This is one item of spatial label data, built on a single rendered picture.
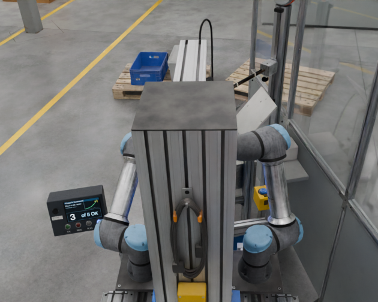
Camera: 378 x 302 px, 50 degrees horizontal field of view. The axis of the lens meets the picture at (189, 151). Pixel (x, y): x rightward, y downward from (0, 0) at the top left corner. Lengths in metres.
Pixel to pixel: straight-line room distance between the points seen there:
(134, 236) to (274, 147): 0.68
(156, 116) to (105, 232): 0.90
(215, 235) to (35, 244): 2.63
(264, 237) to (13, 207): 2.81
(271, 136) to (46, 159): 3.27
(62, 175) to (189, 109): 3.33
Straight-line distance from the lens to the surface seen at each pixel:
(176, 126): 0.95
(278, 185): 1.70
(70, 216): 2.05
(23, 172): 4.46
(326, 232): 2.72
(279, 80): 2.75
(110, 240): 1.80
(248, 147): 1.58
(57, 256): 3.51
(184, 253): 1.23
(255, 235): 1.73
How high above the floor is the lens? 2.54
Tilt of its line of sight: 36 degrees down
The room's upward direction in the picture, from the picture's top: 3 degrees counter-clockwise
